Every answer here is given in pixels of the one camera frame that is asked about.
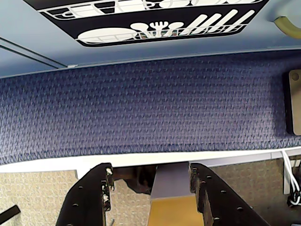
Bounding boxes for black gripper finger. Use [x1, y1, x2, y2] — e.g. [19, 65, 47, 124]
[55, 162, 115, 226]
[189, 162, 259, 226]

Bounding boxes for grey and yellow table leg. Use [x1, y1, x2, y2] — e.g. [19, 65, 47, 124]
[146, 164, 203, 226]

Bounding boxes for black bar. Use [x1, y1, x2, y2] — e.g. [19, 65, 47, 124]
[0, 205, 21, 223]

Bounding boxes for blue textured floor mat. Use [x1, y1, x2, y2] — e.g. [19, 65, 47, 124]
[0, 49, 301, 166]

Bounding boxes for light blue toy kitchen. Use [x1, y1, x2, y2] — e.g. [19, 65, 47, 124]
[0, 0, 301, 79]

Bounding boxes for black dish rack sticker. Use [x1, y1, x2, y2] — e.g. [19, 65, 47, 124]
[37, 0, 270, 48]

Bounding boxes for white cable duct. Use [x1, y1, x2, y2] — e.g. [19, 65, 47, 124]
[283, 155, 293, 195]

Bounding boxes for white cable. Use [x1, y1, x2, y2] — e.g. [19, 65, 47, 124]
[281, 150, 301, 206]

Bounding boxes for curved gold dishwasher handle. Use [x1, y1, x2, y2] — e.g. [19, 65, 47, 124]
[273, 16, 301, 40]

